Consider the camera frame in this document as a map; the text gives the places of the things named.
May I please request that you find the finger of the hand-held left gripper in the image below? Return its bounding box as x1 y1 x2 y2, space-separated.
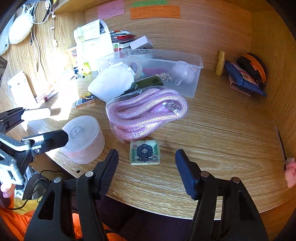
0 107 52 133
22 130 69 154

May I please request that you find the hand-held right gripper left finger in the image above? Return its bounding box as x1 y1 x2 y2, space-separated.
24 149 119 241

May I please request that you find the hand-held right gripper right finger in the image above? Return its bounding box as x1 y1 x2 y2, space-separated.
175 149 269 241

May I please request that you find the pink round case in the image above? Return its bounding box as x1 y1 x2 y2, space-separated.
60 115 105 165

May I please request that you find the square floral tile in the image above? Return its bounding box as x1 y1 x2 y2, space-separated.
129 140 161 166

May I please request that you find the pink rope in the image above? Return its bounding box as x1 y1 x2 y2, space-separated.
106 88 189 142

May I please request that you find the white cloth pouch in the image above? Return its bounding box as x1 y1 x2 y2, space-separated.
88 62 136 103

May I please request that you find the clear plastic storage box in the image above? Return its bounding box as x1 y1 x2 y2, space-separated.
97 48 204 99

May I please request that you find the dark green glass jar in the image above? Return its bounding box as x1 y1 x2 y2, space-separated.
116 76 165 99

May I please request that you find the wooden desktop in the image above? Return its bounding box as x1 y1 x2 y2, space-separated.
23 67 288 220

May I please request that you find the person's left hand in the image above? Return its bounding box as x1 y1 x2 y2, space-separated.
0 182 14 199

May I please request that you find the white flat box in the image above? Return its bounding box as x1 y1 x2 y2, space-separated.
7 70 38 103

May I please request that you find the small dark card pack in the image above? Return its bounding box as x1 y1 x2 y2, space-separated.
75 95 96 109

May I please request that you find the white printed tube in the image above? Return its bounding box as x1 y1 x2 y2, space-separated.
68 47 80 70

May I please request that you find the orange clothing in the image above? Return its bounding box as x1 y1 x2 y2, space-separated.
0 192 126 241

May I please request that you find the yellow liquid bottle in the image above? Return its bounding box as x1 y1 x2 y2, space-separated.
76 35 91 75

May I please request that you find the white file stand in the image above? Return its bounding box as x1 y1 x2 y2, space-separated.
73 19 114 70

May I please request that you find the metal keyring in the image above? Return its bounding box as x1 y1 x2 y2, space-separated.
159 71 177 84

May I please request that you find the white round plush toy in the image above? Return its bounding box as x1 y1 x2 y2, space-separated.
172 61 201 85

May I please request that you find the black pen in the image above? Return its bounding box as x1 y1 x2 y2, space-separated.
277 130 287 163

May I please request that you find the pink soft object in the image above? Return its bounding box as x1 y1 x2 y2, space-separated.
283 158 296 189

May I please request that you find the blue patchwork pouch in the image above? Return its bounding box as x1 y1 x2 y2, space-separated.
223 61 268 97

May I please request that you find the stack of notebooks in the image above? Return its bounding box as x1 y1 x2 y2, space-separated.
110 30 137 49

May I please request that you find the yellow lotion tube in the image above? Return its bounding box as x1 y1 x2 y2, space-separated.
216 50 225 76

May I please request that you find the small white box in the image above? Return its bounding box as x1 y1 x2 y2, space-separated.
129 36 154 50

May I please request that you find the black orange zip case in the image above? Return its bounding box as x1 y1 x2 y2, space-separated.
237 53 268 87

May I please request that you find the pink sticky note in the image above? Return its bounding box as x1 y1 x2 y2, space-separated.
97 0 125 20

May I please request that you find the orange paper note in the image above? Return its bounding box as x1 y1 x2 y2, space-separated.
130 5 181 20

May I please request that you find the green paper note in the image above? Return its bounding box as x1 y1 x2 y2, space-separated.
132 0 170 7

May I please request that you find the white earphone cable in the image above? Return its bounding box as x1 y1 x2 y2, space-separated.
30 6 59 48

